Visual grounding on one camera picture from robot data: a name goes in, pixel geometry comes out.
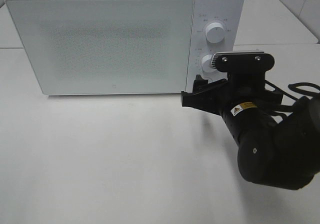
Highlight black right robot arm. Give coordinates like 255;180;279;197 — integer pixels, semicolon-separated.
181;74;320;190

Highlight white microwave door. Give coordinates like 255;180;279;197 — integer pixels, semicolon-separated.
7;0;193;95

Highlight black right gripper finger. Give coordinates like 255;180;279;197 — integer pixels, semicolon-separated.
181;91;215;114
192;74;228;95

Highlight black camera cable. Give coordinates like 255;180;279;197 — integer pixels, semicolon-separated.
262;80;320;125

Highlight white timer knob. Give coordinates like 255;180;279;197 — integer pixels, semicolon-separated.
201;54;216;73

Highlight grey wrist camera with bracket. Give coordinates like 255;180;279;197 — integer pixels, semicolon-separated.
210;51;275;81

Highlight white microwave oven body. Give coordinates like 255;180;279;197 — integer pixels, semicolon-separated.
5;0;245;100

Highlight upper white power knob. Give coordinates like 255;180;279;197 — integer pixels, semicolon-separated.
204;21;226;44

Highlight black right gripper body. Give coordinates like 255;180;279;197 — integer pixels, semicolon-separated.
207;78;283;124

